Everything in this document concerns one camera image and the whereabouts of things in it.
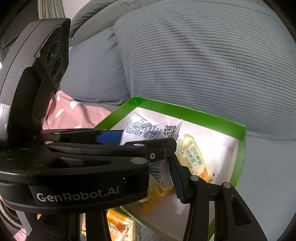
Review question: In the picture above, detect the scallion cracker packet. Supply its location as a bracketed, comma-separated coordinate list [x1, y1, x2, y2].
[138, 174, 174, 216]

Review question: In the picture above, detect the cream green oat packet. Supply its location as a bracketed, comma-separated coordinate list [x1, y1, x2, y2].
[176, 134, 215, 182]

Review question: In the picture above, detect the orange rice cracker packet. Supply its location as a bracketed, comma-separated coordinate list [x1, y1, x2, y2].
[107, 209, 137, 241]

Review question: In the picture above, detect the grey fabric sofa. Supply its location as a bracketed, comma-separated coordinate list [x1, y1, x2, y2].
[60, 1, 295, 240]

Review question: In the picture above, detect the pink polka dot blanket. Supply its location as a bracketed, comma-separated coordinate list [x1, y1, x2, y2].
[42, 90, 110, 130]

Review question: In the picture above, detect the black camera module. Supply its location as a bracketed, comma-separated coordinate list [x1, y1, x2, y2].
[1, 18, 71, 143]

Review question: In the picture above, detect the white blue text packet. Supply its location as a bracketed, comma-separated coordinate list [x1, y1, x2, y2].
[120, 113, 182, 188]

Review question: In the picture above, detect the green cardboard box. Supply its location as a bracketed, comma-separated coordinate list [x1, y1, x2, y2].
[93, 96, 246, 241]

